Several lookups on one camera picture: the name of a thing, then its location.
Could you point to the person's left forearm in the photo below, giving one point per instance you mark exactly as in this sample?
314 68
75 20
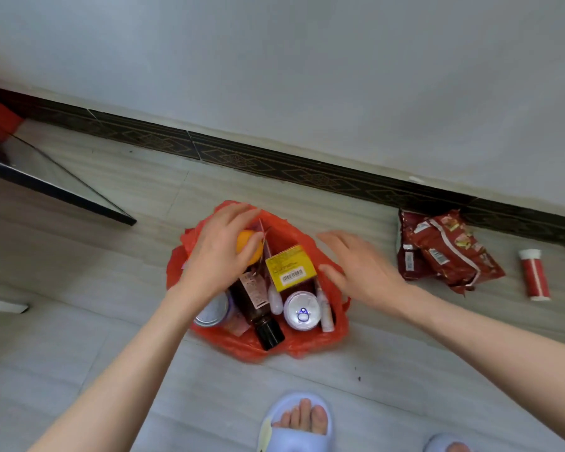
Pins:
117 386

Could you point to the person's right hand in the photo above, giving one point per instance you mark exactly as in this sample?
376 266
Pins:
367 273

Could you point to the red snack bag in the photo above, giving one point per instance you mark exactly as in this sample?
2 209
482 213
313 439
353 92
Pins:
447 251

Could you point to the yellow egg shaped capsule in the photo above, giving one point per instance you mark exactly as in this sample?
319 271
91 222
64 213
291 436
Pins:
246 242

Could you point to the person's right forearm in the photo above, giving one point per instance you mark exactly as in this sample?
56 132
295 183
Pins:
499 348

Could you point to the black leaning board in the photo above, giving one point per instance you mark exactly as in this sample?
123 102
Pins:
52 183

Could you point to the white box yellow edge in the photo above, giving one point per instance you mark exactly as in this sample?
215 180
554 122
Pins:
289 268

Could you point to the person's right foot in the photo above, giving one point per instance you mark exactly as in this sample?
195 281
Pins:
456 448

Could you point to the person's left hand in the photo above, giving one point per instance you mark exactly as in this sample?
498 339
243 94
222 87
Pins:
216 263

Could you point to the lavender slipper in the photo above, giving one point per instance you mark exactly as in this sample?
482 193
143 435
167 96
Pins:
294 440
440 444

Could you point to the small red bottle white cap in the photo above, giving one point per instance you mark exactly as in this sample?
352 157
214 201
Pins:
534 276

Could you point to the lavender right slipper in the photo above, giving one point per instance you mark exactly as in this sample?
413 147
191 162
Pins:
440 444

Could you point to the blue white can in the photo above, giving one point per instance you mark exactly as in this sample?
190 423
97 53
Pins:
214 313

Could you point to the red plastic bag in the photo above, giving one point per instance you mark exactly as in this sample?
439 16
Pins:
292 343

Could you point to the brown bottle black cap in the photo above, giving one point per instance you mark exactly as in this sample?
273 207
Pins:
259 305

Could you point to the lavender left slipper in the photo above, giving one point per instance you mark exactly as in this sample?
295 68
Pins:
294 440

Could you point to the lavender drink can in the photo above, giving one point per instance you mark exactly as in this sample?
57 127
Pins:
302 311

